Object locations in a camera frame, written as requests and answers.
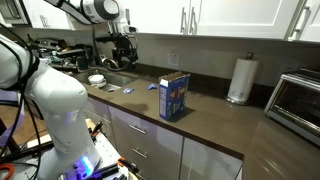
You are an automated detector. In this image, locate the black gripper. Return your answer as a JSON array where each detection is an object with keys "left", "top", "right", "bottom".
[{"left": 111, "top": 33, "right": 139, "bottom": 71}]

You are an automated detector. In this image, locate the blue snack box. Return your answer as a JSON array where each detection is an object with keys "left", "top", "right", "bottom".
[{"left": 158, "top": 71, "right": 191, "bottom": 122}]

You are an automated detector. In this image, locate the chrome faucet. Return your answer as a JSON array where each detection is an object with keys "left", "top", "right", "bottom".
[{"left": 99, "top": 56, "right": 120, "bottom": 71}]

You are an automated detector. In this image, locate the steel kitchen sink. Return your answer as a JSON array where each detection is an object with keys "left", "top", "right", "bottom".
[{"left": 73, "top": 67, "right": 138, "bottom": 93}]

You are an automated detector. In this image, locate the white bowl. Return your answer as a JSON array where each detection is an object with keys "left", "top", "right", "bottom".
[{"left": 87, "top": 73, "right": 108, "bottom": 89}]

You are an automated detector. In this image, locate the white upper cabinet door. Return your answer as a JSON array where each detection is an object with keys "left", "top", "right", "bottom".
[
  {"left": 116, "top": 0, "right": 191, "bottom": 35},
  {"left": 190, "top": 0, "right": 302, "bottom": 40}
]

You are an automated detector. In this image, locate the black dish rack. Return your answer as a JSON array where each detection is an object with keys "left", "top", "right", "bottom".
[{"left": 26, "top": 36, "right": 95, "bottom": 73}]

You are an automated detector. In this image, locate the perforated robot mounting table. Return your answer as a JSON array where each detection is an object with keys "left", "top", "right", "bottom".
[{"left": 0, "top": 132, "right": 132, "bottom": 180}]

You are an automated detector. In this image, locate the white paper towel roll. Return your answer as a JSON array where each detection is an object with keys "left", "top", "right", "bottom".
[{"left": 225, "top": 52, "right": 261, "bottom": 106}]

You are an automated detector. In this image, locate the silver toaster oven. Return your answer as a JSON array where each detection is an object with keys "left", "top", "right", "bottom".
[{"left": 264, "top": 67, "right": 320, "bottom": 148}]

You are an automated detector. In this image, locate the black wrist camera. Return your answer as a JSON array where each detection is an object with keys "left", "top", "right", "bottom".
[{"left": 94, "top": 34, "right": 124, "bottom": 43}]

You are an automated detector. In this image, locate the black camera cable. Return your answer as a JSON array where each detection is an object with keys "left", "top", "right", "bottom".
[{"left": 89, "top": 23, "right": 140, "bottom": 73}]

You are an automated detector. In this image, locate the white wall outlet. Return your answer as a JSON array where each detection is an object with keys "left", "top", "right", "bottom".
[{"left": 167, "top": 52, "right": 180, "bottom": 67}]

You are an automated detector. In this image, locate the silver drawer handle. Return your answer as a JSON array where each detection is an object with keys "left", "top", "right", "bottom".
[
  {"left": 131, "top": 147, "right": 149, "bottom": 160},
  {"left": 128, "top": 123, "right": 147, "bottom": 135}
]

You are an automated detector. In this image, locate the silver cabinet handle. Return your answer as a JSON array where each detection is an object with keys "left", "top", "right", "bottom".
[
  {"left": 189, "top": 6, "right": 198, "bottom": 36},
  {"left": 180, "top": 6, "right": 188, "bottom": 35},
  {"left": 287, "top": 4, "right": 312, "bottom": 42}
]

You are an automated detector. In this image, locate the orange handled tool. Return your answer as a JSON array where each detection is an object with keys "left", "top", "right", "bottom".
[{"left": 116, "top": 156, "right": 140, "bottom": 175}]

